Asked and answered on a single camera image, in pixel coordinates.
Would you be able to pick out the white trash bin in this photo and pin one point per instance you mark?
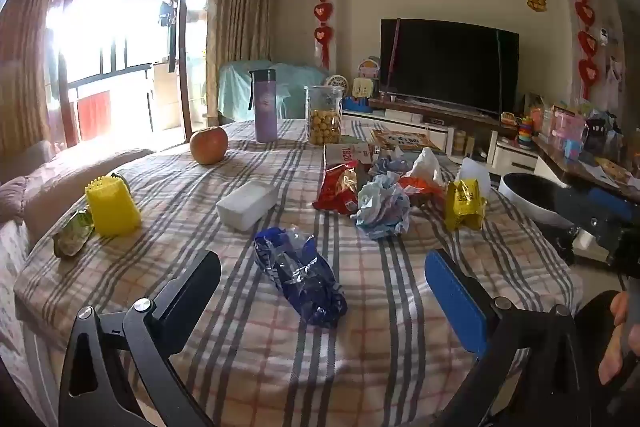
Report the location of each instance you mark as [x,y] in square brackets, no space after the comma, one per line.
[525,207]

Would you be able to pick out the plaid tablecloth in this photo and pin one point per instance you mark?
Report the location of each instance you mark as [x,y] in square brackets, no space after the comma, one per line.
[200,217]

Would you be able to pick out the white wall camera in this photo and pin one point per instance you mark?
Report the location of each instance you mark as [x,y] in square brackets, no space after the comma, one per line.
[605,36]

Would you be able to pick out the white wheel toy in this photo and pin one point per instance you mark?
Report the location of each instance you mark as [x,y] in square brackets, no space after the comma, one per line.
[337,82]

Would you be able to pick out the yellow toy board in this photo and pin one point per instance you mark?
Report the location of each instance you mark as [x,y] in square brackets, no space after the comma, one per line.
[362,88]

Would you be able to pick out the wooden balcony cabinet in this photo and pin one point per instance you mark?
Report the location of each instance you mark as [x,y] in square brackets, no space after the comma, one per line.
[167,97]

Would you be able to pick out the pink toy box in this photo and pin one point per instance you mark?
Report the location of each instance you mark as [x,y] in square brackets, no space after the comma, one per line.
[570,127]

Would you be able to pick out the teal furniture cover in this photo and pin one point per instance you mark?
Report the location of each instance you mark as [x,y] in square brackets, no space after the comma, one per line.
[235,92]

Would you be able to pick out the beige curtain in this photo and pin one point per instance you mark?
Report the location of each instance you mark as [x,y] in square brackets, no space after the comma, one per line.
[22,57]
[235,7]

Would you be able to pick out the glass sliding door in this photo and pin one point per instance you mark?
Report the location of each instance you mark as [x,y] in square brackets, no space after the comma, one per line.
[182,57]

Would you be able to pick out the large crumpled blue white paper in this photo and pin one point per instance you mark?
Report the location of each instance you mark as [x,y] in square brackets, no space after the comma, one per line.
[382,207]

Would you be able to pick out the brown top side table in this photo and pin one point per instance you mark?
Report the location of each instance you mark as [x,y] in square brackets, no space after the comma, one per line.
[560,154]

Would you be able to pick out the white paper piece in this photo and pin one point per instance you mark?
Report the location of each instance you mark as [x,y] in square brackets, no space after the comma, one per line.
[476,171]

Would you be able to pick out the clear cookie jar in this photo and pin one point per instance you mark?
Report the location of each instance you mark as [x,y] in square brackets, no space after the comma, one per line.
[324,117]

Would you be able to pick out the small dark green packet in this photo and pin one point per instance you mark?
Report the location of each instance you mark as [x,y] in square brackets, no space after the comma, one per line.
[120,181]

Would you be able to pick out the white foam box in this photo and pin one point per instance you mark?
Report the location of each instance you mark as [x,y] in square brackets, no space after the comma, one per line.
[247,204]

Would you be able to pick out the pink hanging clothes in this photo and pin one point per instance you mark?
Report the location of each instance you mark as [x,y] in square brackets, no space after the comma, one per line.
[614,77]

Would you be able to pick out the colourful arch toy sign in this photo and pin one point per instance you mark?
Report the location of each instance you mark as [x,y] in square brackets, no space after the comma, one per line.
[368,67]

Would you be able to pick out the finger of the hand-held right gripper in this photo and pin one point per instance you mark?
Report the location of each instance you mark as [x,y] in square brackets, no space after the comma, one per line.
[592,222]
[610,203]

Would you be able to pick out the white television stand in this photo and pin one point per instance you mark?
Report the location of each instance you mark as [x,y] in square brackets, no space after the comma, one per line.
[430,127]

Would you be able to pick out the apple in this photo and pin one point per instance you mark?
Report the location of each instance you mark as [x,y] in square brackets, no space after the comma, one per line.
[209,145]

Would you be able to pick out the blue plastic wrapper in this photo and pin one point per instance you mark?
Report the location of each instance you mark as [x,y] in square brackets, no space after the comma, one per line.
[295,272]

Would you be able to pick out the red hanging cloth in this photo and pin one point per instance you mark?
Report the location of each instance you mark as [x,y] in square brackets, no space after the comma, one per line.
[95,114]

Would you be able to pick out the pink pole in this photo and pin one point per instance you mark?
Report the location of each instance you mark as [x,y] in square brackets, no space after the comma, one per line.
[393,52]

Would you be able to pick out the red snack packet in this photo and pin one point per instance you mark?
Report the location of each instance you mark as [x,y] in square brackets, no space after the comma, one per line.
[337,187]

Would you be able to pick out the black television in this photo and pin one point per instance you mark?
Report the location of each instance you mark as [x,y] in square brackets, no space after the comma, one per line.
[450,57]

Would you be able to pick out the white crumpled tissue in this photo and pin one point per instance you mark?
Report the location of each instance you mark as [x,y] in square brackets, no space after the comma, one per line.
[425,164]

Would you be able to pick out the orange snack packet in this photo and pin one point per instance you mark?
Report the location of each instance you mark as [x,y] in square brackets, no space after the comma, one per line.
[417,188]

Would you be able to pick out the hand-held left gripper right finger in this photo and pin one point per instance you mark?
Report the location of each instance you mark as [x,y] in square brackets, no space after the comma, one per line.
[457,302]

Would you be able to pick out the green pole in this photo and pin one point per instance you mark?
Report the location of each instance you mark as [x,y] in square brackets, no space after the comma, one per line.
[499,72]

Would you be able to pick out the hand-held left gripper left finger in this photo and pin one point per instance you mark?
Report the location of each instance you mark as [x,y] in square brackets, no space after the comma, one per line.
[192,307]

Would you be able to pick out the person's right hand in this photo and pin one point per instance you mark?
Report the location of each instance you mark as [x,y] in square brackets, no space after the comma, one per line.
[625,342]

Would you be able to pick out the green snack packet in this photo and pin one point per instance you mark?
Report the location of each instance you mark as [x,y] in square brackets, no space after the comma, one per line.
[74,234]

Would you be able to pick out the yellow snack packet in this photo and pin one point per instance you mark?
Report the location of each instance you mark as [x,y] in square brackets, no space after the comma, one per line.
[465,204]

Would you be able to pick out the blue toy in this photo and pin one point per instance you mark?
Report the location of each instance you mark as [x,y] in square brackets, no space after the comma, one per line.
[356,104]

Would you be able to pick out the purple water bottle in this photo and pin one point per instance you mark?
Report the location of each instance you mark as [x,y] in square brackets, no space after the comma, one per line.
[265,107]

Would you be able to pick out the small crumpled blue paper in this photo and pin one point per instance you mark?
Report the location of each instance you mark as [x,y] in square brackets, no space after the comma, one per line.
[390,164]

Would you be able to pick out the yellow toy corn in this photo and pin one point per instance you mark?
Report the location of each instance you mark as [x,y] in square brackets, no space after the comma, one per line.
[112,209]

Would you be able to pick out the orange picture book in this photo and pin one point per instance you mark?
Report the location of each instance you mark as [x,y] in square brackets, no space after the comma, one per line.
[405,139]

